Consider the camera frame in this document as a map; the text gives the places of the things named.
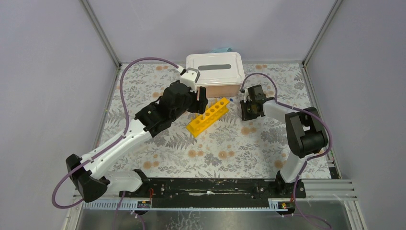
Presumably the yellow test tube rack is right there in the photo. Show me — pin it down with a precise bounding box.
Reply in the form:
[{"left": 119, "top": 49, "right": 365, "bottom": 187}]
[{"left": 186, "top": 98, "right": 229, "bottom": 138}]

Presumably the pink plastic bin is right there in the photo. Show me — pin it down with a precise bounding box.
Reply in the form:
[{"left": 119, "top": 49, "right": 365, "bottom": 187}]
[{"left": 205, "top": 84, "right": 240, "bottom": 98}]

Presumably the white plastic bin lid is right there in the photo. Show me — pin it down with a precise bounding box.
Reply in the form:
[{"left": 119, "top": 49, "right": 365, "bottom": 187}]
[{"left": 186, "top": 52, "right": 245, "bottom": 87}]

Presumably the light blue cloth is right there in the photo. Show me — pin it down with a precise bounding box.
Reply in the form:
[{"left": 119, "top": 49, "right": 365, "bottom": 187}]
[{"left": 208, "top": 47, "right": 233, "bottom": 53}]

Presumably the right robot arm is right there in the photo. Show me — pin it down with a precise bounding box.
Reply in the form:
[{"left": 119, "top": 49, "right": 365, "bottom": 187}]
[{"left": 240, "top": 85, "right": 328, "bottom": 197}]

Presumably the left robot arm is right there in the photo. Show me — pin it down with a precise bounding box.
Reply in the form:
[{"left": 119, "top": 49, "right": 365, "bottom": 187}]
[{"left": 66, "top": 80, "right": 208, "bottom": 203}]

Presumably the floral table mat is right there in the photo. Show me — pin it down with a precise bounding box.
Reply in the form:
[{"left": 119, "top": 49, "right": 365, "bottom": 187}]
[{"left": 90, "top": 63, "right": 334, "bottom": 179}]

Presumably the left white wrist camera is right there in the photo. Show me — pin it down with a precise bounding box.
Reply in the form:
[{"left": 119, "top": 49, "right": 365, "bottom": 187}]
[{"left": 180, "top": 68, "right": 200, "bottom": 93}]

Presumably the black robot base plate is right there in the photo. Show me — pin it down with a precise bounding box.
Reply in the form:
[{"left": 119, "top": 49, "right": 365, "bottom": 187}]
[{"left": 119, "top": 178, "right": 306, "bottom": 208}]

